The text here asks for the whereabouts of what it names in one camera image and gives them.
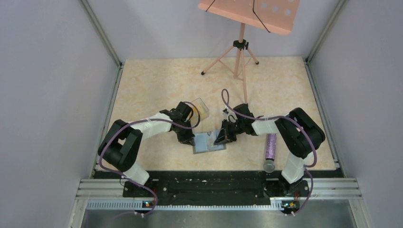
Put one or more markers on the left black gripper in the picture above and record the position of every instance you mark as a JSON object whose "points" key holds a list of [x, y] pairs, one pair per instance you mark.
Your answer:
{"points": [[189, 136]]}

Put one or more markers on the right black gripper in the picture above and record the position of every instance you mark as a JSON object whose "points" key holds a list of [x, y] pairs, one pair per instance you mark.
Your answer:
{"points": [[225, 136]]}

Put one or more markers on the clear plastic card box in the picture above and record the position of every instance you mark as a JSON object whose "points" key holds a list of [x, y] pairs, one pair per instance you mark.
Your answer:
{"points": [[202, 108]]}

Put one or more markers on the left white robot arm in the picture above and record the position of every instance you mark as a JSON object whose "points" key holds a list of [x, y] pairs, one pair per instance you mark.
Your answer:
{"points": [[121, 144]]}

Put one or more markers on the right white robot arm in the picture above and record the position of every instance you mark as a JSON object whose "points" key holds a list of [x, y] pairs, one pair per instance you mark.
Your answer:
{"points": [[301, 135]]}

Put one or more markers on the purple glitter microphone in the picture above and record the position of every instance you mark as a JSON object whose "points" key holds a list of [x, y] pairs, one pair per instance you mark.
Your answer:
{"points": [[270, 153]]}

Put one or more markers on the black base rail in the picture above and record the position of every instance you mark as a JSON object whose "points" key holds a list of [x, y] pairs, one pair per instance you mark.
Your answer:
{"points": [[213, 188]]}

